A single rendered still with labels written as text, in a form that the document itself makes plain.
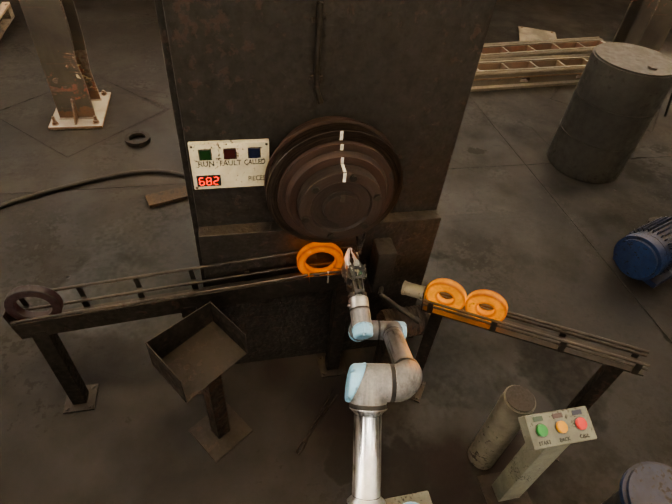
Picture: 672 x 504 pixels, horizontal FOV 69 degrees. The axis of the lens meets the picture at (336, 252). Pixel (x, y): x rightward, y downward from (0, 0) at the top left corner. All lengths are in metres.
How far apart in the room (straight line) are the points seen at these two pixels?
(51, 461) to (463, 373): 1.91
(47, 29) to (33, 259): 1.72
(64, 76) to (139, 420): 2.77
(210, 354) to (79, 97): 2.96
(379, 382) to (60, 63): 3.49
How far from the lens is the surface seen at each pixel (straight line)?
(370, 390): 1.50
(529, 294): 3.13
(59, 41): 4.24
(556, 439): 1.89
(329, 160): 1.52
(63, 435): 2.53
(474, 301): 1.91
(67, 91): 4.40
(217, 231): 1.87
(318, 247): 1.84
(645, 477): 2.19
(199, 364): 1.83
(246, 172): 1.72
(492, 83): 5.36
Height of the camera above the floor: 2.11
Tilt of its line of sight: 44 degrees down
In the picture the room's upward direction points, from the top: 6 degrees clockwise
